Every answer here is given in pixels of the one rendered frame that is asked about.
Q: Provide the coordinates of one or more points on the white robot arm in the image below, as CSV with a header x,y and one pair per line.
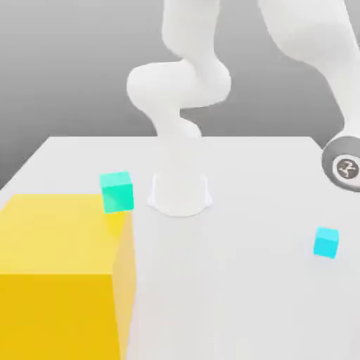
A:
x,y
180,84

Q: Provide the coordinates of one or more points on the small green cube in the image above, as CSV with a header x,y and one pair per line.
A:
x,y
117,193

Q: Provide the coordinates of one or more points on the small cyan cube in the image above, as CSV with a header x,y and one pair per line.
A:
x,y
325,244

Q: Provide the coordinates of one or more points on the large yellow box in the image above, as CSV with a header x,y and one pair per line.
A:
x,y
56,253

